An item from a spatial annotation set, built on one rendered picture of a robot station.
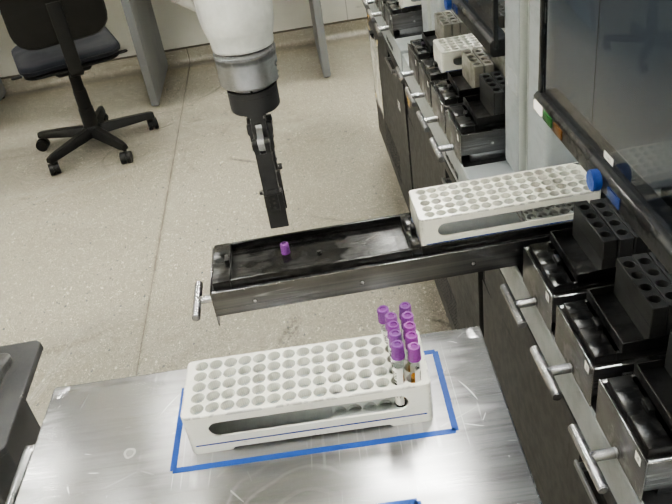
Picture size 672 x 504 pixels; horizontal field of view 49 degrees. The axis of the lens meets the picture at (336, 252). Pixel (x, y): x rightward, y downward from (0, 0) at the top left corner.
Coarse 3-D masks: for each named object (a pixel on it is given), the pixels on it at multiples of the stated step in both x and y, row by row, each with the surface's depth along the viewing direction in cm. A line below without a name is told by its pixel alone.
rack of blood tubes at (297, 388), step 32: (256, 352) 95; (288, 352) 95; (320, 352) 95; (352, 352) 93; (384, 352) 92; (192, 384) 92; (224, 384) 92; (256, 384) 90; (288, 384) 90; (320, 384) 90; (352, 384) 88; (384, 384) 89; (416, 384) 86; (192, 416) 87; (224, 416) 87; (256, 416) 87; (288, 416) 93; (320, 416) 92; (352, 416) 89; (384, 416) 89; (416, 416) 89; (192, 448) 90; (224, 448) 90
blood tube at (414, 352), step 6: (414, 342) 84; (408, 348) 84; (414, 348) 84; (408, 354) 84; (414, 354) 84; (420, 354) 84; (408, 360) 85; (414, 360) 84; (414, 366) 85; (414, 372) 86; (420, 372) 86; (414, 378) 86; (420, 378) 87
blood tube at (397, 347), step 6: (396, 342) 85; (402, 342) 85; (396, 348) 84; (402, 348) 84; (396, 354) 85; (402, 354) 85; (396, 360) 85; (402, 360) 85; (396, 366) 86; (402, 366) 86; (396, 372) 86; (402, 372) 86; (396, 378) 87; (402, 378) 87; (396, 384) 87; (396, 402) 89; (402, 402) 89
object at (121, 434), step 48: (432, 336) 102; (480, 336) 101; (96, 384) 103; (144, 384) 102; (432, 384) 95; (480, 384) 94; (48, 432) 97; (96, 432) 96; (144, 432) 94; (336, 432) 90; (384, 432) 89; (432, 432) 88; (480, 432) 87; (48, 480) 90; (96, 480) 89; (144, 480) 88; (192, 480) 87; (240, 480) 86; (288, 480) 85; (336, 480) 84; (384, 480) 84; (432, 480) 83; (480, 480) 82; (528, 480) 81
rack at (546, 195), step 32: (416, 192) 126; (448, 192) 124; (480, 192) 123; (512, 192) 121; (544, 192) 120; (576, 192) 119; (416, 224) 123; (448, 224) 126; (480, 224) 125; (512, 224) 120
